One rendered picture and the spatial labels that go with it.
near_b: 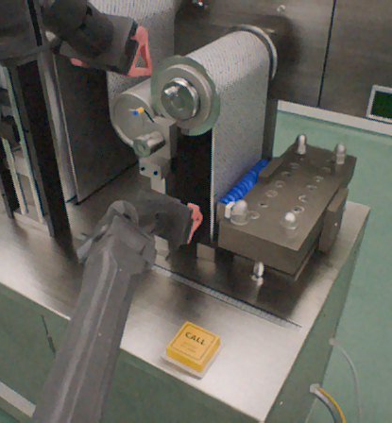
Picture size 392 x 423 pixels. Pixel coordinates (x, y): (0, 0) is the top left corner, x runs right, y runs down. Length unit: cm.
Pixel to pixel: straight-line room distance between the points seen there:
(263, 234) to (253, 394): 28
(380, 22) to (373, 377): 139
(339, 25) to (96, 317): 79
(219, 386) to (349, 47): 71
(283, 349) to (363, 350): 125
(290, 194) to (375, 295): 139
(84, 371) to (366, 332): 180
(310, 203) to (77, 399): 68
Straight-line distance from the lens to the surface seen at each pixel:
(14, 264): 106
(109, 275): 53
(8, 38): 53
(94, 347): 46
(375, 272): 244
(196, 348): 81
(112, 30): 64
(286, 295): 95
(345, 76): 108
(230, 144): 93
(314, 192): 101
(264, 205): 96
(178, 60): 84
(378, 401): 196
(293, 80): 112
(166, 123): 86
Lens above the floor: 157
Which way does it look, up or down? 36 degrees down
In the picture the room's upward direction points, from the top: straight up
